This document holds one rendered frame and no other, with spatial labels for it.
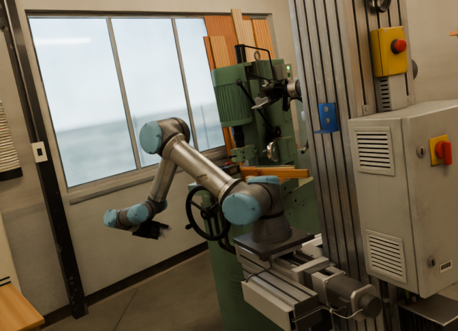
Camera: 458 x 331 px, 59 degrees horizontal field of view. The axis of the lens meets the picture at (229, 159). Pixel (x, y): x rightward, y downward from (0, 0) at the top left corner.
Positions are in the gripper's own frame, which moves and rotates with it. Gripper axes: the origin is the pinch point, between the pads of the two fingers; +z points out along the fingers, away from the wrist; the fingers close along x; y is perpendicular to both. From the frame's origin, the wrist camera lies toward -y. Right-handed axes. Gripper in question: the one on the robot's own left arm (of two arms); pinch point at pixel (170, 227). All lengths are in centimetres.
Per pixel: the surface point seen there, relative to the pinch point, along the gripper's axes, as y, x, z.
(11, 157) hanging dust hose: -28, -112, -38
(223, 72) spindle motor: -81, 15, 1
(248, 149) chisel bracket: -49, 15, 31
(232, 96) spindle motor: -71, 17, 9
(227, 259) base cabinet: 10.2, 2.7, 43.7
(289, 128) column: -70, 23, 57
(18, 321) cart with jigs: 52, -42, -40
